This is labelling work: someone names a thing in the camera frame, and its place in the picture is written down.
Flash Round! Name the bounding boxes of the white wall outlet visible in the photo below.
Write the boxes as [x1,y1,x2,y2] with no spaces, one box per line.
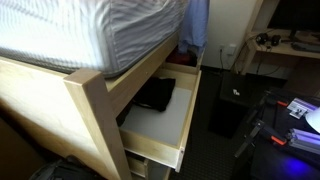
[225,43,237,57]

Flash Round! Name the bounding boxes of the black work table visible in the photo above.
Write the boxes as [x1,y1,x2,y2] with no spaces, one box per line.
[232,87,320,180]

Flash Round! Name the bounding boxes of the black orange clamp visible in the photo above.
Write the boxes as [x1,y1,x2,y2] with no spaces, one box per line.
[233,119,288,160]

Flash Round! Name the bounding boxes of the black headphones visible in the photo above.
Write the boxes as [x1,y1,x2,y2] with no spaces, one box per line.
[255,32,282,48]

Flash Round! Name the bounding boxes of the mattress with striped sheet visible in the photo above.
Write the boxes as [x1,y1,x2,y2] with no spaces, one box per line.
[0,0,192,79]

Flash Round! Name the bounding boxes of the dark keyboard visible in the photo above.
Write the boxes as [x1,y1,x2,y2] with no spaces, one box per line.
[290,41,320,54]

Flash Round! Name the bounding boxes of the black backpack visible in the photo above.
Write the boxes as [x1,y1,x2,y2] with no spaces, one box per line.
[28,156,102,180]

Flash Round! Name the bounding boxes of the black power cable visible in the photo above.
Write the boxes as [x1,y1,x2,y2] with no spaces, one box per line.
[217,48,225,70]

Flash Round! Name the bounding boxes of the aluminium extrusion bars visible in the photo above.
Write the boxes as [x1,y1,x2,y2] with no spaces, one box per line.
[287,128,320,156]

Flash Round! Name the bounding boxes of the black cloth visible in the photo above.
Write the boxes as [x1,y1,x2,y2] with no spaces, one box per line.
[132,76,177,113]

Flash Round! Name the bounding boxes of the aluminium bracket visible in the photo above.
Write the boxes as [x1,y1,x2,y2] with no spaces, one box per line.
[286,97,320,120]

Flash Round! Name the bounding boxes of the black red clamp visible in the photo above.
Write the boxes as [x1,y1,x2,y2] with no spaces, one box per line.
[245,92,290,125]

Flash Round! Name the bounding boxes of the black box speaker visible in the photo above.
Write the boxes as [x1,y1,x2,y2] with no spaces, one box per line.
[207,71,268,140]

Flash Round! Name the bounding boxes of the wooden bed frame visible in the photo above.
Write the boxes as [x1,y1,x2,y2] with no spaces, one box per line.
[0,9,188,180]

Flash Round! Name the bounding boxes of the black monitor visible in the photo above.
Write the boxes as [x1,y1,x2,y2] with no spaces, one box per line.
[267,0,320,43]

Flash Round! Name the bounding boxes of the white curved object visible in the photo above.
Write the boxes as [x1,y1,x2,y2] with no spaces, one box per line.
[304,106,320,135]

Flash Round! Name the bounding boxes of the black desk cables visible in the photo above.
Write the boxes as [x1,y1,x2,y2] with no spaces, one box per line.
[232,32,285,76]

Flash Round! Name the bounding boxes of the wooden drawer with black cloth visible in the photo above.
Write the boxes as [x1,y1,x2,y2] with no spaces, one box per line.
[117,67,203,174]

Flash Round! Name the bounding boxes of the low wooden drawer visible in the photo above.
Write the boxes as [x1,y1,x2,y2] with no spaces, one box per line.
[125,151,173,180]

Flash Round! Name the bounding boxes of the wooden desk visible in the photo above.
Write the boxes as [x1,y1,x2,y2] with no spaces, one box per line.
[239,0,320,76]

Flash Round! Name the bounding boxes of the grey blue cloth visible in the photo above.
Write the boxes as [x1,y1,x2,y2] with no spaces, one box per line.
[177,0,211,56]

